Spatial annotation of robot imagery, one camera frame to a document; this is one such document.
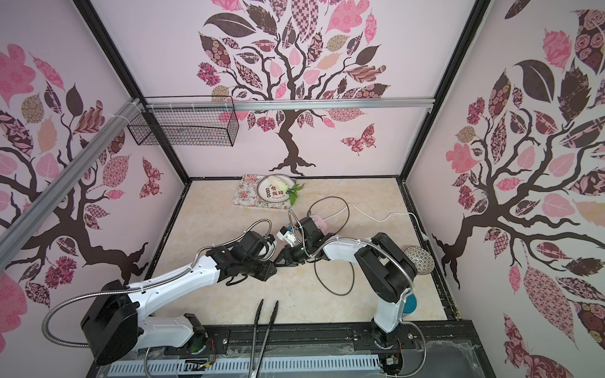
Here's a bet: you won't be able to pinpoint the floral ceramic plate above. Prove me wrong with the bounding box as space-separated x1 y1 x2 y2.
256 175 296 203

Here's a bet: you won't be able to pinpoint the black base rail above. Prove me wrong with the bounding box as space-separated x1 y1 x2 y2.
98 320 478 360

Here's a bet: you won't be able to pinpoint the patterned round bowl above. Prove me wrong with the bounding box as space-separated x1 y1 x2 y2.
403 246 435 276

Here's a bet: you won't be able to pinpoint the black kitchen tongs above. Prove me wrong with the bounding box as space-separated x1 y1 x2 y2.
247 298 280 378

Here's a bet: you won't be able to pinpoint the white slotted cable duct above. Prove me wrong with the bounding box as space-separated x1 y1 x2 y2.
102 355 381 377

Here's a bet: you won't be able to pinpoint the floral rectangular tray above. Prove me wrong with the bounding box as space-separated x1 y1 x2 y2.
233 174 296 210

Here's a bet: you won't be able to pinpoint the toy bok choy vegetable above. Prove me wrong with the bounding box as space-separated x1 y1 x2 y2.
267 176 304 206

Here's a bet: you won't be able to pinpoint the teal round lid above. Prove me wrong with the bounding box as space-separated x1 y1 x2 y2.
402 294 418 316

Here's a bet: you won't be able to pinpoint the aluminium crossbar rail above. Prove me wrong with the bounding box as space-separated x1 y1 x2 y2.
145 97 435 111

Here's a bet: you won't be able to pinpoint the white power strip cord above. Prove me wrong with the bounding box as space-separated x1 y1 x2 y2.
325 202 429 239

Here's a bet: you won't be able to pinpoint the pink power strip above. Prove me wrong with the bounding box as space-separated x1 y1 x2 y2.
310 214 328 235

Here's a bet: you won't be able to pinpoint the dark grey charging cable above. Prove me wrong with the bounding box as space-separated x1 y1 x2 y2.
306 195 356 298

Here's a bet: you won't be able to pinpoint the aluminium side rail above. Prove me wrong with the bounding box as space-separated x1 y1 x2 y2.
1 98 143 270

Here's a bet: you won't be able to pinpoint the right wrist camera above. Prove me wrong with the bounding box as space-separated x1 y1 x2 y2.
277 226 301 247

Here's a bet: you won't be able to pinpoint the black wire basket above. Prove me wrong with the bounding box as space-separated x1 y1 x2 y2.
128 94 239 147

